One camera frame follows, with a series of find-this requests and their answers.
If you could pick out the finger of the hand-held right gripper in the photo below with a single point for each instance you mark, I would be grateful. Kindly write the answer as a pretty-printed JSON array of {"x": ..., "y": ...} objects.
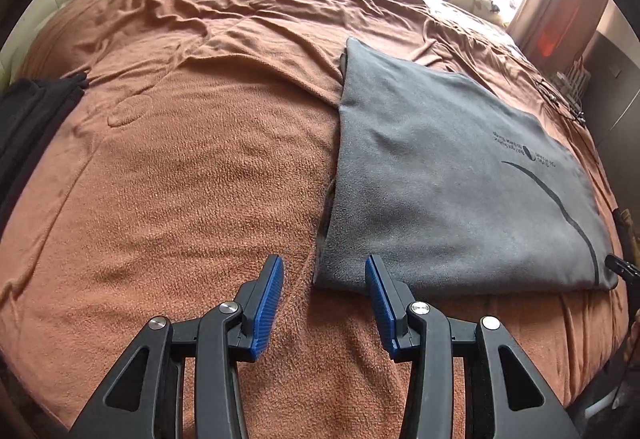
[{"x": 620, "y": 266}]

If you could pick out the grey wall switch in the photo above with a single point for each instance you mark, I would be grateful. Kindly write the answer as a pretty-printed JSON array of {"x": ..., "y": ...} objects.
[{"x": 615, "y": 70}]

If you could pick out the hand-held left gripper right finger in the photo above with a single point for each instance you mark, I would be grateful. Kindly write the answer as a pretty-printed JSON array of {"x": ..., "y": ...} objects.
[{"x": 377, "y": 309}]

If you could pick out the grey t-shirt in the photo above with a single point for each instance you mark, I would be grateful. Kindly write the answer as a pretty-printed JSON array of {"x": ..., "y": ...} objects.
[{"x": 440, "y": 179}]

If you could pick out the black cloth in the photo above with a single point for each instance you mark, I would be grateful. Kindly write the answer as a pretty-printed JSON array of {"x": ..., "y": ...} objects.
[{"x": 30, "y": 119}]

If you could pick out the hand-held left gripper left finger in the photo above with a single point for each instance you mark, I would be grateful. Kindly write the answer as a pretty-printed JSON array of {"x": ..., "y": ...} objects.
[{"x": 267, "y": 309}]

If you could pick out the brown blanket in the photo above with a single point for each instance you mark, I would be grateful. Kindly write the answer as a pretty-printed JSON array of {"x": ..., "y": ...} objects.
[{"x": 175, "y": 159}]

